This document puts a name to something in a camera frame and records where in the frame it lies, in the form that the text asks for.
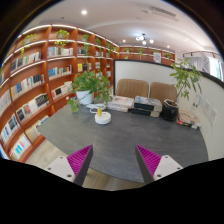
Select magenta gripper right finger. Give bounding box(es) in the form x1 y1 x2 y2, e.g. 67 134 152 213
135 145 182 184

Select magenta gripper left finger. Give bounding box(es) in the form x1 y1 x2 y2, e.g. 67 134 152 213
45 145 93 186

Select yellow charger plug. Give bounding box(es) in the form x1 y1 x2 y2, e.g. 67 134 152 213
97 108 102 116

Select dark grey table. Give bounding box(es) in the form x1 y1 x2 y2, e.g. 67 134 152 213
38 106 208 183

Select books at table right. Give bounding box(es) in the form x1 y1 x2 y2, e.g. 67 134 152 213
177 110 201 129

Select white round power socket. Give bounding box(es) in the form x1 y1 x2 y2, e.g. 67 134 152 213
95 112 111 125

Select dark book stack middle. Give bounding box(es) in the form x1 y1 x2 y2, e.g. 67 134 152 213
131 96 162 117

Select white book stack left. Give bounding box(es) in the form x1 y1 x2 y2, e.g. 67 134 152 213
107 96 134 112

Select right tan chair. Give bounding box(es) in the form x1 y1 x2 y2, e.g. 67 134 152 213
149 82 177 103

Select tan chair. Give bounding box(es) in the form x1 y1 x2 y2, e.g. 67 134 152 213
116 79 149 98
149 82 177 103

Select left tan chair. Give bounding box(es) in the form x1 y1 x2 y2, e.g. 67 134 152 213
116 79 149 98

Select green plant in white pot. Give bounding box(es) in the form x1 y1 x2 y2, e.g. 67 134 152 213
68 71 112 113

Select tall plant in black pot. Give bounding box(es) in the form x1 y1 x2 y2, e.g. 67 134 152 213
162 58 202 121

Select orange wooden bookshelf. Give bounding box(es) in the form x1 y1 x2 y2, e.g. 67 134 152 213
0 24 119 162

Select ceiling lamp cluster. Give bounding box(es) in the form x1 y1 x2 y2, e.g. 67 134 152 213
136 34 154 45

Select white charger cable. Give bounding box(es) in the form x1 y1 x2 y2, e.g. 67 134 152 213
86 103 107 114

